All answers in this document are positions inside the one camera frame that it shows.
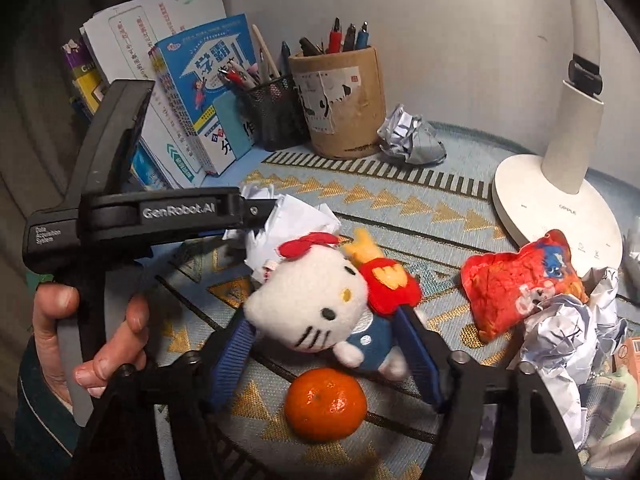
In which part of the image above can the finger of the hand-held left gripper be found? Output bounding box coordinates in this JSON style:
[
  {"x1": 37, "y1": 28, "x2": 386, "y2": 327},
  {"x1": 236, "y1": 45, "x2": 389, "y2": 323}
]
[{"x1": 225, "y1": 187, "x2": 279, "y2": 234}]

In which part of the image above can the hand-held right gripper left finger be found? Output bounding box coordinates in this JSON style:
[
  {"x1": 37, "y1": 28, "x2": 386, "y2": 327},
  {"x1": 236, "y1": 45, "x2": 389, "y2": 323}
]
[{"x1": 72, "y1": 317, "x2": 261, "y2": 480}]

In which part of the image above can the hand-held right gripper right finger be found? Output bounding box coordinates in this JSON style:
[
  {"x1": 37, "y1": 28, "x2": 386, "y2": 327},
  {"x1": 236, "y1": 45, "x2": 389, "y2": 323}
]
[{"x1": 392, "y1": 307, "x2": 588, "y2": 480}]

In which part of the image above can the white cat plush toy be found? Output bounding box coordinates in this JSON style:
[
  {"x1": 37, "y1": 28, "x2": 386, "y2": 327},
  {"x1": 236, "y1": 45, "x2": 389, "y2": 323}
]
[{"x1": 243, "y1": 227, "x2": 428, "y2": 382}]

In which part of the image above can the person's left forearm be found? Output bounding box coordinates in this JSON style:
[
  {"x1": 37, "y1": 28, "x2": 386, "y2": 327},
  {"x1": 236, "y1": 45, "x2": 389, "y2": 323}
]
[{"x1": 14, "y1": 335, "x2": 83, "y2": 467}]

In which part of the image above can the person's left hand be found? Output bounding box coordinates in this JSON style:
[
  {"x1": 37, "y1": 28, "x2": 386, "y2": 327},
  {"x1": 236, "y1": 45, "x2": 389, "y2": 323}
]
[{"x1": 30, "y1": 282, "x2": 152, "y2": 405}]

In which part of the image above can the small teal booklet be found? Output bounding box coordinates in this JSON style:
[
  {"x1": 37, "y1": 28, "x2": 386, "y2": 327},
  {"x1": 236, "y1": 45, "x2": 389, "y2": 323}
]
[{"x1": 212, "y1": 92, "x2": 257, "y2": 159}]

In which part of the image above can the black mesh pen holder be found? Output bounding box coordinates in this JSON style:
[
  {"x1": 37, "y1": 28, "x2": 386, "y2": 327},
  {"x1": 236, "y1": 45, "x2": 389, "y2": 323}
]
[{"x1": 243, "y1": 74, "x2": 311, "y2": 152}]

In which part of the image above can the orange tangerine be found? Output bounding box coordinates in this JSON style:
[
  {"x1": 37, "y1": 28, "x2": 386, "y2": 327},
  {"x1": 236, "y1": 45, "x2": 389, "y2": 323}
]
[{"x1": 285, "y1": 367, "x2": 367, "y2": 443}]

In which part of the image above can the red snack packet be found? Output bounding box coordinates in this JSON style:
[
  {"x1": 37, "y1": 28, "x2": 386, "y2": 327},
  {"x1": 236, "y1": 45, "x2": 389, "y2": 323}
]
[{"x1": 460, "y1": 229, "x2": 591, "y2": 343}]

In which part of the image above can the cardboard pen holder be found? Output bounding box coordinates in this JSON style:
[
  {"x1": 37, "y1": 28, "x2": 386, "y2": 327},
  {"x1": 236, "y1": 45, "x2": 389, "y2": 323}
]
[{"x1": 288, "y1": 45, "x2": 387, "y2": 159}]

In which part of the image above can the blue patterned table mat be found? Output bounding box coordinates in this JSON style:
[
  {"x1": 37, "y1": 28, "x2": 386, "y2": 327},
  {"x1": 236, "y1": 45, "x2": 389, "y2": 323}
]
[{"x1": 150, "y1": 120, "x2": 640, "y2": 480}]

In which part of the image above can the bunch of pencils and pens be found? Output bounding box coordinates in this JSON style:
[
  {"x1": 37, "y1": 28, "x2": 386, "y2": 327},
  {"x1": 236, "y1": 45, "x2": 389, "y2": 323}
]
[{"x1": 220, "y1": 24, "x2": 293, "y2": 92}]

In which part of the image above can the purple yellow book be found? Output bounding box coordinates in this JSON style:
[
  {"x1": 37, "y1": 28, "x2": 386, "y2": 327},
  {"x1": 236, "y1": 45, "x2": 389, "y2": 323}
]
[{"x1": 62, "y1": 37, "x2": 109, "y2": 117}]

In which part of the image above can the blue cartoon cover workbook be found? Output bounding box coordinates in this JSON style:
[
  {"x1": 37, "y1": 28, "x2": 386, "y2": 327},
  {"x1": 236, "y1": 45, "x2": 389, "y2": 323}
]
[{"x1": 150, "y1": 12, "x2": 263, "y2": 176}]

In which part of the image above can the large crumpled white paper ball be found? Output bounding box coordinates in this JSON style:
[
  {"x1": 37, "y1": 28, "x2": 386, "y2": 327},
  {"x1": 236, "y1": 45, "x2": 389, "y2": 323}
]
[{"x1": 520, "y1": 265, "x2": 629, "y2": 451}]

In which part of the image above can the crumpled grey white paper ball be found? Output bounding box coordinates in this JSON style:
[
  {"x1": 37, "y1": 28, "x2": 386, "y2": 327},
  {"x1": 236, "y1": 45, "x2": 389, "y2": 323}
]
[{"x1": 377, "y1": 104, "x2": 447, "y2": 166}]

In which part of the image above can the plaid fabric bow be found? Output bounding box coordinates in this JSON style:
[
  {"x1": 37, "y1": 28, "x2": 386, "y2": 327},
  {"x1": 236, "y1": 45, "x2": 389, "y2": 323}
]
[{"x1": 575, "y1": 375, "x2": 632, "y2": 461}]

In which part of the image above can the bunch of dark pens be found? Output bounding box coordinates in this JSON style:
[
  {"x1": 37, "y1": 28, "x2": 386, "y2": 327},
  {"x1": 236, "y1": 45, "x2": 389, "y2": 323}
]
[{"x1": 299, "y1": 17, "x2": 373, "y2": 57}]

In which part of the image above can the white desk lamp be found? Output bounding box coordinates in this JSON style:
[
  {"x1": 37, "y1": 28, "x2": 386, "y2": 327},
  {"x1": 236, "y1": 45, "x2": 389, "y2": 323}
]
[{"x1": 491, "y1": 0, "x2": 624, "y2": 275}]

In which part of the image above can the stack of books and papers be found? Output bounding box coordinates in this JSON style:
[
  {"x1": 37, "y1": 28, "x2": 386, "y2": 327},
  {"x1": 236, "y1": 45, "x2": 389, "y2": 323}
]
[{"x1": 81, "y1": 0, "x2": 229, "y2": 188}]

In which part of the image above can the small orange box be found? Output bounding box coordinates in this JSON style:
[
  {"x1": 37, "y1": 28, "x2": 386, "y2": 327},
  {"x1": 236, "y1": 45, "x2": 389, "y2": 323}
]
[{"x1": 612, "y1": 337, "x2": 640, "y2": 378}]

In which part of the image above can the green plush toy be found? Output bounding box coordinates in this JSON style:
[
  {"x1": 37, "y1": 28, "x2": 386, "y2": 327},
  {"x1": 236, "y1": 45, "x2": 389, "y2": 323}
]
[{"x1": 607, "y1": 365, "x2": 640, "y2": 433}]

